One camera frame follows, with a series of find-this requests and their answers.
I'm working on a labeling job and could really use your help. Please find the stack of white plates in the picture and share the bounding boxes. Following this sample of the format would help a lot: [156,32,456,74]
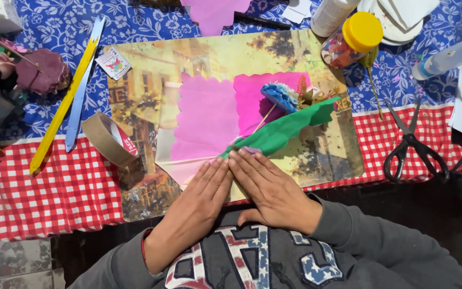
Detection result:
[356,0,441,46]

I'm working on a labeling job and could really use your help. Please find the blue paper flower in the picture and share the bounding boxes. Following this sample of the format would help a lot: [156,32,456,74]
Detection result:
[260,82,300,115]

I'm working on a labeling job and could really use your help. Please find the pink paper piece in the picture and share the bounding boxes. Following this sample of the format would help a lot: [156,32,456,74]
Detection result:
[180,0,252,37]

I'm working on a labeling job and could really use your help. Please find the green crepe paper sheet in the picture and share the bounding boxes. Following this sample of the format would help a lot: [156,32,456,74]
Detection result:
[219,96,341,160]

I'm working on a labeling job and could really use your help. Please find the person's right hand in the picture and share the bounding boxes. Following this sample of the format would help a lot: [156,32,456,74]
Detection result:
[228,149,323,236]

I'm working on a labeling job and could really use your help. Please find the small white printed card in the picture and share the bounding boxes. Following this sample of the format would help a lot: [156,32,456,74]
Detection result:
[95,47,132,81]

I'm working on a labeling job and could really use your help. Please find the white glue bottle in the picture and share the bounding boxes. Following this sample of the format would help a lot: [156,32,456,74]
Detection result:
[310,0,362,38]

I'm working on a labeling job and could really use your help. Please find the thin wooden stick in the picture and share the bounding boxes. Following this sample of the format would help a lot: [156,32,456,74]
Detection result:
[0,23,41,69]

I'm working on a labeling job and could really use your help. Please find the yellow plastic ruler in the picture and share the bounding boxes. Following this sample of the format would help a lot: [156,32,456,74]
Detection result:
[29,36,100,175]

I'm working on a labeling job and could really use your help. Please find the clear squeeze bottle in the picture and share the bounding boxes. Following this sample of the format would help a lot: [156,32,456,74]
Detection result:
[411,33,462,81]

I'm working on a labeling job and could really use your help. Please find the clear jar with yellow lid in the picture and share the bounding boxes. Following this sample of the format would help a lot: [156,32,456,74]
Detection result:
[320,11,384,70]

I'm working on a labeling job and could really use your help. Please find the light blue plastic ruler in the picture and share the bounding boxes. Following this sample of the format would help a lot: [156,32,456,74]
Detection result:
[65,15,106,153]

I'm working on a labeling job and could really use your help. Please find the grey printed sweatshirt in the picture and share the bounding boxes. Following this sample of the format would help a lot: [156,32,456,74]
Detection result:
[163,208,380,289]

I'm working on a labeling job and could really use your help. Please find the placemat with street painting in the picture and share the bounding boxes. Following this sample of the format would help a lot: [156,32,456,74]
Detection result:
[103,29,365,222]

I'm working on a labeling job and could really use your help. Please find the red wrist band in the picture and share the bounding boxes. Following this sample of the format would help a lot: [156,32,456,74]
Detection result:
[141,229,153,262]

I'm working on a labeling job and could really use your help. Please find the light pink scalloped paper sheet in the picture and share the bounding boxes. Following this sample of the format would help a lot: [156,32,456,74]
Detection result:
[170,72,242,188]

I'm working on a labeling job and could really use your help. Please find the clear cellophane sheet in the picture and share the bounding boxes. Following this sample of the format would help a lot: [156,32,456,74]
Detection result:
[155,81,240,190]

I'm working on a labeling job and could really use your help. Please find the maroon foam flower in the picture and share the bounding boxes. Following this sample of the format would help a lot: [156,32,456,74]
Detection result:
[15,49,71,96]

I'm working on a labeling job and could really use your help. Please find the blue floral tablecloth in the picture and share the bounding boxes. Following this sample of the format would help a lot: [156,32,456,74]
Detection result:
[0,0,462,142]

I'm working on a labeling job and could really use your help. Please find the person's left hand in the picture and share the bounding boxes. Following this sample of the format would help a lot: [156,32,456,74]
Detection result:
[144,157,234,275]

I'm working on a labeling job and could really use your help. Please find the golden leaf sprig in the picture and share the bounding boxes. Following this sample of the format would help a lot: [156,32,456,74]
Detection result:
[358,46,385,121]

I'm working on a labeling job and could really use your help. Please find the black handled scissors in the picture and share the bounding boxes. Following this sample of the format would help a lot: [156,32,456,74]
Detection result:
[383,98,451,184]

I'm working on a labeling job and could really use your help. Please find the red checked tablecloth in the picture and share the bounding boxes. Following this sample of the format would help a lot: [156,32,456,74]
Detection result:
[0,102,462,246]

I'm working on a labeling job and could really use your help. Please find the white paper scraps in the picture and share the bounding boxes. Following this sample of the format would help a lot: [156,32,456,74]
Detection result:
[282,0,314,24]

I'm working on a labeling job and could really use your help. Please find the black marker pen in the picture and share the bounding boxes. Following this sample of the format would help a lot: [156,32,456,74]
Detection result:
[233,11,292,31]

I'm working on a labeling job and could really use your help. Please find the dried decorative flower bunch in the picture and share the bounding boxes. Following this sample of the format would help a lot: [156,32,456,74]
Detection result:
[295,74,341,111]

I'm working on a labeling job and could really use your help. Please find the brown tape roll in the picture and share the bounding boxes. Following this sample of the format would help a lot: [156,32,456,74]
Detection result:
[81,112,140,168]

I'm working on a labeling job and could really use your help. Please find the wooden flower skewer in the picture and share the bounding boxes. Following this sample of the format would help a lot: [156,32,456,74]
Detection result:
[252,102,278,134]

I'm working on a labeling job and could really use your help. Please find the hot pink paper sheet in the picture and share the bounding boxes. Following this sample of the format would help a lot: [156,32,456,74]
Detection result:
[233,71,312,137]

